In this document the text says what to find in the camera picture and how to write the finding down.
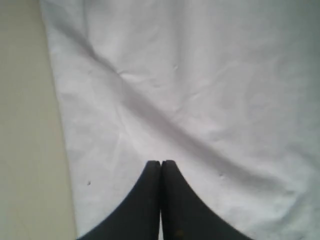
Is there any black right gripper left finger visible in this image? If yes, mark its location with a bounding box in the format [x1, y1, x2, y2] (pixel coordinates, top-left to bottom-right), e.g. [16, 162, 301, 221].
[80, 160, 161, 240]

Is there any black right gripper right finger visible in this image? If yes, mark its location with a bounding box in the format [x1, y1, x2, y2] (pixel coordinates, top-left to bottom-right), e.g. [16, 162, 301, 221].
[160, 160, 250, 240]

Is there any white t-shirt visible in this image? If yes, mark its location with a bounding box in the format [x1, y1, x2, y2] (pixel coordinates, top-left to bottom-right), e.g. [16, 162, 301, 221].
[40, 0, 320, 240]

